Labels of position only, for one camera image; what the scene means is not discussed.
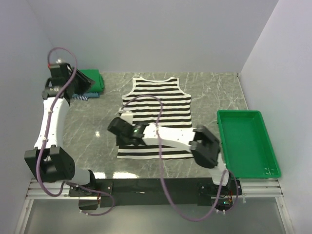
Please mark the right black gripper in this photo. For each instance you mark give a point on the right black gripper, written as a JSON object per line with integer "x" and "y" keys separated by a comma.
{"x": 121, "y": 143}

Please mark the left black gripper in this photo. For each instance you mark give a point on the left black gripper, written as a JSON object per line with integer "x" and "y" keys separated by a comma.
{"x": 86, "y": 82}

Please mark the green tank top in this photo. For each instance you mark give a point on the green tank top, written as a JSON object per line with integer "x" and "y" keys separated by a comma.
{"x": 94, "y": 74}

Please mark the black white striped tank top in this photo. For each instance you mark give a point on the black white striped tank top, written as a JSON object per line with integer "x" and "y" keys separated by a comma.
{"x": 176, "y": 113}

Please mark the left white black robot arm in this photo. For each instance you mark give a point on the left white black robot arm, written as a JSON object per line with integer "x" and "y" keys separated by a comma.
{"x": 48, "y": 161}

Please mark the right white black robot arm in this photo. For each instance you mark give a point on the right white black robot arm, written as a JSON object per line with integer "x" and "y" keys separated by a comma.
{"x": 145, "y": 141}

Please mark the blue white striped tank top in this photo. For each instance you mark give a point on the blue white striped tank top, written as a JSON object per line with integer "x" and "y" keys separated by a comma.
{"x": 80, "y": 97}

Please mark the folded blue tank top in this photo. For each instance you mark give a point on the folded blue tank top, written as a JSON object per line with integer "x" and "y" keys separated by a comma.
{"x": 92, "y": 95}

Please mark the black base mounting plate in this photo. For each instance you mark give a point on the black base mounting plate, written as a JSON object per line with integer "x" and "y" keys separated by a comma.
{"x": 105, "y": 200}

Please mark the green plastic tray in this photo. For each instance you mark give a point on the green plastic tray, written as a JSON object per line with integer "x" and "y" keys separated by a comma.
{"x": 246, "y": 144}

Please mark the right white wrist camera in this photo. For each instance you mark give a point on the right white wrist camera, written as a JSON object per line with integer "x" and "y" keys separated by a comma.
{"x": 126, "y": 115}

